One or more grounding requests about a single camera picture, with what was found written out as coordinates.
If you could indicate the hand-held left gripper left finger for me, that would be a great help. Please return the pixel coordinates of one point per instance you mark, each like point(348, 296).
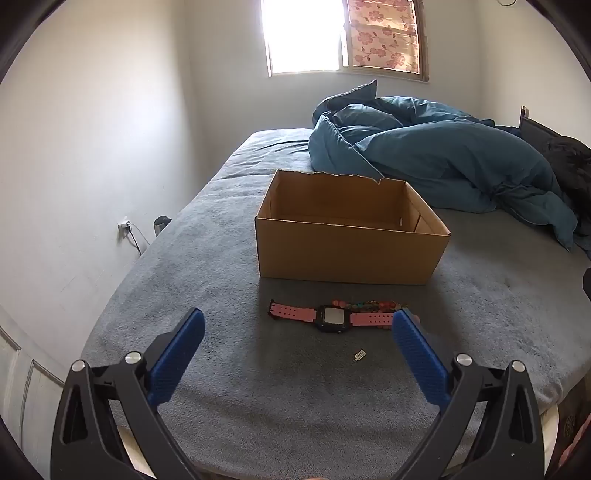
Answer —
point(178, 360)

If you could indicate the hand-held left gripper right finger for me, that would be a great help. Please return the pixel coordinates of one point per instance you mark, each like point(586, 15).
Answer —
point(418, 355)

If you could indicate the small ribbed gold charm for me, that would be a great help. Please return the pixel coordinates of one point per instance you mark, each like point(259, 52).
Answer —
point(360, 355)

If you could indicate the cardboard box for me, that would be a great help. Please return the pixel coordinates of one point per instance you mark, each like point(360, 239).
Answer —
point(341, 249)

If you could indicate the small grey appliance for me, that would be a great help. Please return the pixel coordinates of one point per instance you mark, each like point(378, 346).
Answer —
point(161, 224)

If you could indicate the blue duvet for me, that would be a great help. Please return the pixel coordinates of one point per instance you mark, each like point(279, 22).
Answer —
point(438, 152)

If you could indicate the black clothing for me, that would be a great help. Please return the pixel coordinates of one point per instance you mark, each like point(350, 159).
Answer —
point(572, 166)

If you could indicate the dark headboard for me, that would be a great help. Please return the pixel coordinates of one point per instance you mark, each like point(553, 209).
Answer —
point(535, 129)

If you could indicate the pink floral curtain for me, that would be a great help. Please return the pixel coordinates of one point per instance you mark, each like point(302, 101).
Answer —
point(383, 37)

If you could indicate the window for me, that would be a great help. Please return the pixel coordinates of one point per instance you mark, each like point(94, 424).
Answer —
point(300, 37)

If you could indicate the white wall socket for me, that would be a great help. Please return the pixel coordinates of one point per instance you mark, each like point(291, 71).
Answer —
point(123, 225)

